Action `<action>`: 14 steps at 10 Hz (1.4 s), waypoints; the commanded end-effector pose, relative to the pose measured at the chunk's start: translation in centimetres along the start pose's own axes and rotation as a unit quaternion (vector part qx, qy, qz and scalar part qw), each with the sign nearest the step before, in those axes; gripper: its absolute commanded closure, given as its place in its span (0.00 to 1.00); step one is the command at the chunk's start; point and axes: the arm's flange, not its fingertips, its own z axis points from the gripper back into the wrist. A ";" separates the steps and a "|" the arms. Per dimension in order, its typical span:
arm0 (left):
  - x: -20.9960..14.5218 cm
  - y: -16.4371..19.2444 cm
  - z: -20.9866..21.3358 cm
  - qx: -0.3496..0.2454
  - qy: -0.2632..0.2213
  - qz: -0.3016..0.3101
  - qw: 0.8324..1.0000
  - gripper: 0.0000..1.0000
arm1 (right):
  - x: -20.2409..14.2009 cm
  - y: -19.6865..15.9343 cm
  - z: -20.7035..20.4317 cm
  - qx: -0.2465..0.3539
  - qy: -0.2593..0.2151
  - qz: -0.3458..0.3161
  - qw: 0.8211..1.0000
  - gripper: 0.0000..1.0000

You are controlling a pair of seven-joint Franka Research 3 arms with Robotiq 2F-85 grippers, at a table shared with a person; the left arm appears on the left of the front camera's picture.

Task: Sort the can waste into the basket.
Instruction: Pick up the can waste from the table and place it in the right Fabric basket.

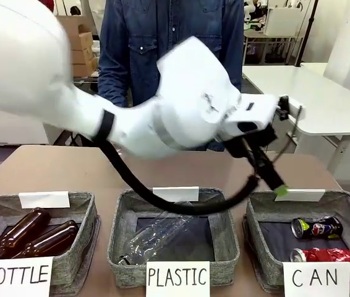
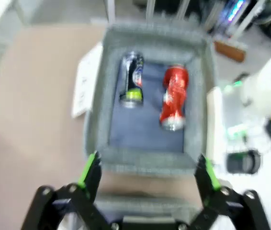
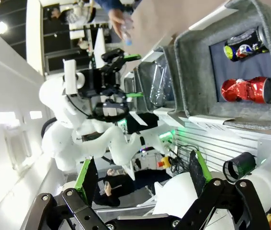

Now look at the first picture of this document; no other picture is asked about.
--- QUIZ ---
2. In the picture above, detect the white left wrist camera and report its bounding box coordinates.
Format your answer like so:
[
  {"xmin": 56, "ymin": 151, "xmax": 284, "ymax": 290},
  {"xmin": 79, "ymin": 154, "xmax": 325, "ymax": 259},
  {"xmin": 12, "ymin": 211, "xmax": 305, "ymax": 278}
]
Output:
[{"xmin": 275, "ymin": 95, "xmax": 305, "ymax": 122}]

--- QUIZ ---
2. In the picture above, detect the brown glass bottle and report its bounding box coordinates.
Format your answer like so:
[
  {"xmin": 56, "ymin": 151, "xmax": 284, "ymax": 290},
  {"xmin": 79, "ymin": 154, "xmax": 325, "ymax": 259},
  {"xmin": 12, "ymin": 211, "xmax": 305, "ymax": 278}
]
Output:
[
  {"xmin": 11, "ymin": 220, "xmax": 80, "ymax": 259},
  {"xmin": 0, "ymin": 207, "xmax": 52, "ymax": 260}
]

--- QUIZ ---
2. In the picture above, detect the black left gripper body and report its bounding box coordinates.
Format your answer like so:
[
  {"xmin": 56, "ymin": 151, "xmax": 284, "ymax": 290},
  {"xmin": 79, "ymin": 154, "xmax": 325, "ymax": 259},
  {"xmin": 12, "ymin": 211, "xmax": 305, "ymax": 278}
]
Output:
[{"xmin": 224, "ymin": 125, "xmax": 278, "ymax": 170}]

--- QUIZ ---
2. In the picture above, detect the black left arm strap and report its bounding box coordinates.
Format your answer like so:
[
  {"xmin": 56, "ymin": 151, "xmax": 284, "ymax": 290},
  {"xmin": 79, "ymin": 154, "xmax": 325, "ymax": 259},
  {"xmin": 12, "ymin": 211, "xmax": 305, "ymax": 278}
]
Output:
[{"xmin": 96, "ymin": 110, "xmax": 116, "ymax": 142}]

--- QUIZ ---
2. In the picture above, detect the dark blue crushed can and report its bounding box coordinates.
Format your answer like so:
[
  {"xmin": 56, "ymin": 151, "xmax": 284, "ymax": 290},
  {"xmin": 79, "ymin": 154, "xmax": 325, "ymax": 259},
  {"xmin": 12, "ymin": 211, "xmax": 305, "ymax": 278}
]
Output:
[{"xmin": 291, "ymin": 215, "xmax": 344, "ymax": 241}]

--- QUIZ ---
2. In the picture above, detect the white box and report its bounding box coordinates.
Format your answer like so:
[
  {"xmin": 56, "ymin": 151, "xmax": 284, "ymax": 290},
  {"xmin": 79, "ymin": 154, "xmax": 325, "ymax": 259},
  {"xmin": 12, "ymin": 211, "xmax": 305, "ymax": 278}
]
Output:
[{"xmin": 266, "ymin": 6, "xmax": 300, "ymax": 37}]

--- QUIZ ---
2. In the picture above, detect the white table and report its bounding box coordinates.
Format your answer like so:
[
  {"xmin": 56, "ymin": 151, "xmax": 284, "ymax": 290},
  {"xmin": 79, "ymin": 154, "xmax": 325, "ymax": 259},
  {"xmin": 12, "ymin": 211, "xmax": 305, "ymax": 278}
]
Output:
[{"xmin": 242, "ymin": 63, "xmax": 350, "ymax": 174}]

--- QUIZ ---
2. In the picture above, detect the white paper sign CAN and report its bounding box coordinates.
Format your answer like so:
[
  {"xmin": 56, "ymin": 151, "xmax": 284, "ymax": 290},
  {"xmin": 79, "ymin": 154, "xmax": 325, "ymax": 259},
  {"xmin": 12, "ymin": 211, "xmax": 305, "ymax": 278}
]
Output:
[{"xmin": 282, "ymin": 261, "xmax": 350, "ymax": 297}]

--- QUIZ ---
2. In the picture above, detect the white paper sign BOTTLE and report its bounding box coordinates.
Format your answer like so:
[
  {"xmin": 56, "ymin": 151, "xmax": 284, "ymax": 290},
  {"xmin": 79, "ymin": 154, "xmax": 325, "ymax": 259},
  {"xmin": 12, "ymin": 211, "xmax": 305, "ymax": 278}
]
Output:
[{"xmin": 0, "ymin": 256, "xmax": 54, "ymax": 297}]

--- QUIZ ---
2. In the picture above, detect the grey fabric basket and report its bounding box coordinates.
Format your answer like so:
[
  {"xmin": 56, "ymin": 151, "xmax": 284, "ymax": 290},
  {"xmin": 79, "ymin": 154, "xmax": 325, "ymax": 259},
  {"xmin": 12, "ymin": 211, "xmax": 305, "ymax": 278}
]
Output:
[
  {"xmin": 242, "ymin": 190, "xmax": 350, "ymax": 293},
  {"xmin": 0, "ymin": 191, "xmax": 101, "ymax": 297},
  {"xmin": 106, "ymin": 187, "xmax": 241, "ymax": 289}
]

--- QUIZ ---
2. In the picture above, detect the white paper sign PLASTIC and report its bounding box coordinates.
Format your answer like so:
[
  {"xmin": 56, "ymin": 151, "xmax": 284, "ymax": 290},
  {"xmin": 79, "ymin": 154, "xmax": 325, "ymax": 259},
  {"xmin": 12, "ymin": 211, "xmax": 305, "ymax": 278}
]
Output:
[{"xmin": 145, "ymin": 261, "xmax": 211, "ymax": 297}]

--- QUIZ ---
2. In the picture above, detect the black tripod pole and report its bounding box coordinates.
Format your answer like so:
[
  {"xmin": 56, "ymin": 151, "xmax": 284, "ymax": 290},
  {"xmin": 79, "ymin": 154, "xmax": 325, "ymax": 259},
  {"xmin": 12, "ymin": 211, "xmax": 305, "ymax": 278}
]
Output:
[{"xmin": 297, "ymin": 0, "xmax": 317, "ymax": 67}]

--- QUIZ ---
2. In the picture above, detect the red crushed can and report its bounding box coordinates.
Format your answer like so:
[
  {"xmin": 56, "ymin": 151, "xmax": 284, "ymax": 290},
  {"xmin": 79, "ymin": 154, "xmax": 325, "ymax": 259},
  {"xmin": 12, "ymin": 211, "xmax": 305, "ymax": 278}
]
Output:
[{"xmin": 289, "ymin": 247, "xmax": 350, "ymax": 264}]

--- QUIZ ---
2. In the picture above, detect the blank white card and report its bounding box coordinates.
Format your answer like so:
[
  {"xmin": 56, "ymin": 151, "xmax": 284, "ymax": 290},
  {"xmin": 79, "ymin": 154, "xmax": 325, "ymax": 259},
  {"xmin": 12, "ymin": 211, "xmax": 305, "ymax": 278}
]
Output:
[
  {"xmin": 152, "ymin": 186, "xmax": 200, "ymax": 204},
  {"xmin": 274, "ymin": 189, "xmax": 327, "ymax": 202},
  {"xmin": 18, "ymin": 191, "xmax": 70, "ymax": 210}
]

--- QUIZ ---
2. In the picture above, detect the metal rack table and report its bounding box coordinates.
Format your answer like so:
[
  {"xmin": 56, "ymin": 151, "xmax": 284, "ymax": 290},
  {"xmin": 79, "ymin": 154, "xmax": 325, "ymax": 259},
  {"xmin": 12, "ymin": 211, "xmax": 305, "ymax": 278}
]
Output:
[{"xmin": 244, "ymin": 30, "xmax": 304, "ymax": 66}]

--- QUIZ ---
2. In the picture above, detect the clear plastic bottle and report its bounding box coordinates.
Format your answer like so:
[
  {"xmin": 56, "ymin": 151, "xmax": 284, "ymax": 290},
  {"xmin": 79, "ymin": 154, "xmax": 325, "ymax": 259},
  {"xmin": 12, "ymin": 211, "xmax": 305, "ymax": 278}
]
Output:
[{"xmin": 117, "ymin": 200, "xmax": 196, "ymax": 266}]

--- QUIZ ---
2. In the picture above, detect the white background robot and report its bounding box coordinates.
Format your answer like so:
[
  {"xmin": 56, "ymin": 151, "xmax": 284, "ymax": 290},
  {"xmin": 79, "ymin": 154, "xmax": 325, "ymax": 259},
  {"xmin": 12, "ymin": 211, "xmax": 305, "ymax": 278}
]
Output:
[{"xmin": 242, "ymin": 0, "xmax": 268, "ymax": 30}]

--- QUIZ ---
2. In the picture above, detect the person right forearm denim sleeve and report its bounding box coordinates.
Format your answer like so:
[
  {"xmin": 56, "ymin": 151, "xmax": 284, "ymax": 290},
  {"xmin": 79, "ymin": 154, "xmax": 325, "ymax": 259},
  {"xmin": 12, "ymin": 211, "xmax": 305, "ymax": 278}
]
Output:
[{"xmin": 96, "ymin": 60, "xmax": 132, "ymax": 108}]

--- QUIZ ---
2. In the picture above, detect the closed cardboard box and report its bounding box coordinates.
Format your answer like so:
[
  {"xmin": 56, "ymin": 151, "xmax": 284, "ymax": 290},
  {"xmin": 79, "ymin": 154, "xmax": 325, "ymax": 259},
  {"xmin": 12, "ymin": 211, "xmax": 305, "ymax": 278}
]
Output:
[
  {"xmin": 69, "ymin": 48, "xmax": 96, "ymax": 65},
  {"xmin": 71, "ymin": 58, "xmax": 99, "ymax": 77}
]

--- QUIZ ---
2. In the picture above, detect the person torso denim shirt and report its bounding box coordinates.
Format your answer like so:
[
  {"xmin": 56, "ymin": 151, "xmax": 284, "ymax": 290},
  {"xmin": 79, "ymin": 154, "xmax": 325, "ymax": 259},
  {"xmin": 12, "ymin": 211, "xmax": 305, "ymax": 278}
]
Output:
[{"xmin": 96, "ymin": 0, "xmax": 245, "ymax": 109}]

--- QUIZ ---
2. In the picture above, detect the open cardboard box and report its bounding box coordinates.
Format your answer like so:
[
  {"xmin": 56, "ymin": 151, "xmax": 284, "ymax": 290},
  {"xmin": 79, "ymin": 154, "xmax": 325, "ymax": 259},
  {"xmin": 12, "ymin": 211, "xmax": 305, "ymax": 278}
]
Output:
[{"xmin": 56, "ymin": 15, "xmax": 94, "ymax": 52}]

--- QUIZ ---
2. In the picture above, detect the black left arm cable sleeve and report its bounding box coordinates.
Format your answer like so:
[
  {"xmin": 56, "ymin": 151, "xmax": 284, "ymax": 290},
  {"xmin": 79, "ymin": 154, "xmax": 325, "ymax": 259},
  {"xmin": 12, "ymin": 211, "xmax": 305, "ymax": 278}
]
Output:
[{"xmin": 99, "ymin": 136, "xmax": 261, "ymax": 217}]

